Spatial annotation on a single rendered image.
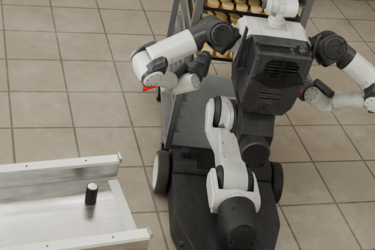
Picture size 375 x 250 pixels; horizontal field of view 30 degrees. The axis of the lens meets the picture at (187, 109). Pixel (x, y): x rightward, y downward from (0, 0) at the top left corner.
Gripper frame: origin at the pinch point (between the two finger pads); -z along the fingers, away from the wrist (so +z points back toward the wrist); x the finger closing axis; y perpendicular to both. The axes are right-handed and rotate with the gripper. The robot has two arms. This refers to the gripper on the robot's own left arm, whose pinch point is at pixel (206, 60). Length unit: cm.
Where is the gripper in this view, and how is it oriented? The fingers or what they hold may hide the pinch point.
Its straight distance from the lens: 291.7
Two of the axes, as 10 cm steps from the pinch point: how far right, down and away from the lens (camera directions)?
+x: 1.8, -7.9, -5.8
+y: -8.8, -3.9, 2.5
